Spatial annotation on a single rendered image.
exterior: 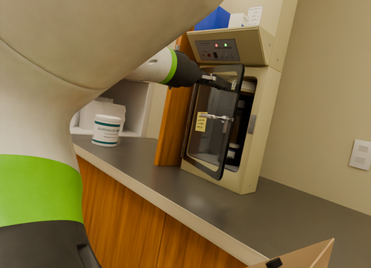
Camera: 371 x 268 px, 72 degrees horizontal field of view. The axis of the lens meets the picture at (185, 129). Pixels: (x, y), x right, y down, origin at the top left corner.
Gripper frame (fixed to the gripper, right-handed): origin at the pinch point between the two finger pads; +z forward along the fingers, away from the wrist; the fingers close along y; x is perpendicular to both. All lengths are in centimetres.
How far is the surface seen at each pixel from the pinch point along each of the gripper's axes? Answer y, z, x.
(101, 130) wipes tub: 66, -5, 29
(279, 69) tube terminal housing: -6.9, 22.0, -10.7
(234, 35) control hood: 2.6, 3.7, -17.7
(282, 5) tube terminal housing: -6.9, 14.6, -30.8
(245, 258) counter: -28, -16, 40
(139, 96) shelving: 125, 56, 8
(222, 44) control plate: 8.7, 5.8, -15.3
